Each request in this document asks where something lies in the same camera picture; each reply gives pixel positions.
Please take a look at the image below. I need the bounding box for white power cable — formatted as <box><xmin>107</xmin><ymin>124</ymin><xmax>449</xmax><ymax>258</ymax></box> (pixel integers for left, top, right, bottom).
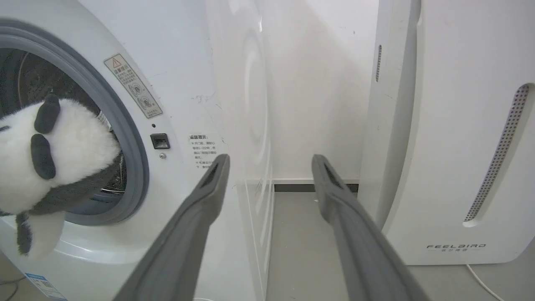
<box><xmin>466</xmin><ymin>263</ymin><xmax>505</xmax><ymax>301</ymax></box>

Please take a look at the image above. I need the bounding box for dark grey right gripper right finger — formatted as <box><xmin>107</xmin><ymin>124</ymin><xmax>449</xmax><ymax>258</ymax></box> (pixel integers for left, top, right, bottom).
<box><xmin>311</xmin><ymin>154</ymin><xmax>431</xmax><ymax>301</ymax></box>

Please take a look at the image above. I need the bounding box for black and white panda plush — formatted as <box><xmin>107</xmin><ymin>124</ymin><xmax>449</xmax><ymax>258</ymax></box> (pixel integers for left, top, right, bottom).
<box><xmin>0</xmin><ymin>94</ymin><xmax>122</xmax><ymax>259</ymax></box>

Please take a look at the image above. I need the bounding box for white Feelbird air purifier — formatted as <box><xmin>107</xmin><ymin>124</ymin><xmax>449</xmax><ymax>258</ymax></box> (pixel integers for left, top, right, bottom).
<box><xmin>359</xmin><ymin>0</ymin><xmax>535</xmax><ymax>266</ymax></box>

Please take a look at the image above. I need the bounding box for white front-load washing machine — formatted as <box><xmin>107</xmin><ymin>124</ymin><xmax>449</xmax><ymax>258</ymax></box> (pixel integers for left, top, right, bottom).
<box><xmin>0</xmin><ymin>0</ymin><xmax>276</xmax><ymax>301</ymax></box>

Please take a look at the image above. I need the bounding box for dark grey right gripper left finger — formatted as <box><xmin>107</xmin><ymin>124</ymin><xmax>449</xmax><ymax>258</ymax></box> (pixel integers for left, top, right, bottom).
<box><xmin>112</xmin><ymin>153</ymin><xmax>231</xmax><ymax>301</ymax></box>

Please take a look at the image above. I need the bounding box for thin black cable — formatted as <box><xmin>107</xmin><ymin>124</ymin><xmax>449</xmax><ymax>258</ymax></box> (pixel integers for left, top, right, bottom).
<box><xmin>0</xmin><ymin>276</ymin><xmax>26</xmax><ymax>301</ymax></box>

